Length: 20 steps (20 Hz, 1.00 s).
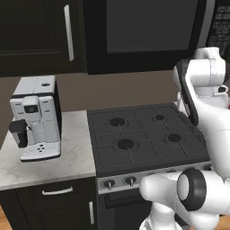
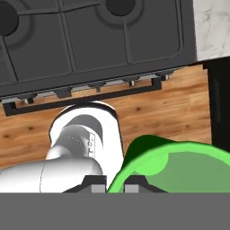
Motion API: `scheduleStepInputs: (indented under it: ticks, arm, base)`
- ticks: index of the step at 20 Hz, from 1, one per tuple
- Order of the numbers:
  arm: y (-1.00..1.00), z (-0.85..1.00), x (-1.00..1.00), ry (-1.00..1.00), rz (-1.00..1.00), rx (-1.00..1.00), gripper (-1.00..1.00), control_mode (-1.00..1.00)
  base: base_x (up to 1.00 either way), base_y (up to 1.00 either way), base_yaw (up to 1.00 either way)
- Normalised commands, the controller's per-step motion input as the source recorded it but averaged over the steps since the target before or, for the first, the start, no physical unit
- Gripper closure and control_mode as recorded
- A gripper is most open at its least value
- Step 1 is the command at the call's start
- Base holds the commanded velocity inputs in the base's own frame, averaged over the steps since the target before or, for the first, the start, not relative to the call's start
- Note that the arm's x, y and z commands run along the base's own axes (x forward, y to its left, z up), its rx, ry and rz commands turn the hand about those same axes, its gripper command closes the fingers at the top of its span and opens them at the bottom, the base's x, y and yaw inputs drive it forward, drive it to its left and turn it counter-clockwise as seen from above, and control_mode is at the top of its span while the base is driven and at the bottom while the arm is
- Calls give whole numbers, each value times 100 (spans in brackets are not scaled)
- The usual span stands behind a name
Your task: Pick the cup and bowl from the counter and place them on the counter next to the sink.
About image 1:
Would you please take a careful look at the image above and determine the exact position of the silver base cupboard handle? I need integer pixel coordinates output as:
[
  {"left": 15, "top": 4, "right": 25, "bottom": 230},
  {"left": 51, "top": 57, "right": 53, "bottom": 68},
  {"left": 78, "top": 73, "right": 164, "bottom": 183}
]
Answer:
[{"left": 88, "top": 200, "right": 95, "bottom": 226}]

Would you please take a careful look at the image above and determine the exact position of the black stove with hob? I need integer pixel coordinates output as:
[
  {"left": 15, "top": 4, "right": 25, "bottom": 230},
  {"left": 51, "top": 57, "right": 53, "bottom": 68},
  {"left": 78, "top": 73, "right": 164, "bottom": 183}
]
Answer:
[{"left": 86, "top": 102, "right": 214, "bottom": 230}]

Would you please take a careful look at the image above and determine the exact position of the black stove knob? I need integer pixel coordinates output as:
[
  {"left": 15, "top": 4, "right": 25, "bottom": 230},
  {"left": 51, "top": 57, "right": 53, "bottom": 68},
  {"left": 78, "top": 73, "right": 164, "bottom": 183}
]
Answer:
[
  {"left": 102, "top": 178, "right": 117, "bottom": 191},
  {"left": 123, "top": 175, "right": 137, "bottom": 188}
]

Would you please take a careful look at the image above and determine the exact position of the silver wall cupboard handle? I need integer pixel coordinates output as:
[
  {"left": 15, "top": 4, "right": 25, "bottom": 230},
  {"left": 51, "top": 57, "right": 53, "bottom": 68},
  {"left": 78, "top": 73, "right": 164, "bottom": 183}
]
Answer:
[{"left": 63, "top": 4, "right": 75, "bottom": 62}]

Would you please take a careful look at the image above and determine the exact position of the silver microwave handle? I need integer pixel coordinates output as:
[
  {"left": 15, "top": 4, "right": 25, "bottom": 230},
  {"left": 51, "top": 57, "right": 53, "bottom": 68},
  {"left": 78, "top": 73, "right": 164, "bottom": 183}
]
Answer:
[{"left": 196, "top": 0, "right": 217, "bottom": 49}]

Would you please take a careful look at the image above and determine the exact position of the dark base cupboard door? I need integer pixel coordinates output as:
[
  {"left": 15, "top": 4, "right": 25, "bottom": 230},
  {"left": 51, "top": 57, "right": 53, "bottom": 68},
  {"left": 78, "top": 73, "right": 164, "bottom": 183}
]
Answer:
[{"left": 16, "top": 199, "right": 99, "bottom": 230}]

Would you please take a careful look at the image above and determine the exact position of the white and black coffee machine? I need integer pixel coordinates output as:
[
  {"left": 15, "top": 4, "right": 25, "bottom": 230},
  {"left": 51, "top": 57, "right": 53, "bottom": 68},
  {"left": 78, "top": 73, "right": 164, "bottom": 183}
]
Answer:
[{"left": 8, "top": 75, "right": 63, "bottom": 164}]

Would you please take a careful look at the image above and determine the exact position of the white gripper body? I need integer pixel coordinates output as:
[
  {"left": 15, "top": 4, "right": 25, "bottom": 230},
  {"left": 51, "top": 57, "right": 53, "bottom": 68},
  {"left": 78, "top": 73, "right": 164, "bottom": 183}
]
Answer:
[{"left": 199, "top": 93, "right": 230, "bottom": 110}]

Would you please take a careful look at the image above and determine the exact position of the dark drawer front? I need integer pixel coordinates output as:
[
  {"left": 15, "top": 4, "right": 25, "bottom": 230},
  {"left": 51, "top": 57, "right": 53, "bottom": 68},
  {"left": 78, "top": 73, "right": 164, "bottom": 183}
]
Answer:
[{"left": 13, "top": 177, "right": 98, "bottom": 205}]

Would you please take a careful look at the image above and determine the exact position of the black oven door handle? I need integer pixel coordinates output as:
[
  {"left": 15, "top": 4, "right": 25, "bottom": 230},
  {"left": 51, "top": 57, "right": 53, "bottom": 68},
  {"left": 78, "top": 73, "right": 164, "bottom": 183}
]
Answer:
[{"left": 103, "top": 193, "right": 146, "bottom": 209}]

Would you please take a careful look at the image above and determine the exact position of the black microwave oven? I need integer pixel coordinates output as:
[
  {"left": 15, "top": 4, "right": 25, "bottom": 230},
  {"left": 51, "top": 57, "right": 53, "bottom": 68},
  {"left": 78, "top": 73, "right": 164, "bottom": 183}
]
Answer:
[{"left": 83, "top": 0, "right": 230, "bottom": 75}]

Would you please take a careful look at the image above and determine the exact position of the dark wall cupboard door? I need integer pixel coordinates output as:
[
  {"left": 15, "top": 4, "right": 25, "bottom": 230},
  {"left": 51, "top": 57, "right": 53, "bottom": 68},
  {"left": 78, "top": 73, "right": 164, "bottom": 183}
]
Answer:
[{"left": 0, "top": 0, "right": 88, "bottom": 78}]

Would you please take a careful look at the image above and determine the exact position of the silver drawer handle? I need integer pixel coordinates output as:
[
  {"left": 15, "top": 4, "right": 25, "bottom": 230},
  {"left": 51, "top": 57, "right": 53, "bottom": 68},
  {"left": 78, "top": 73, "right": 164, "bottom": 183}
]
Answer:
[{"left": 41, "top": 186, "right": 74, "bottom": 197}]

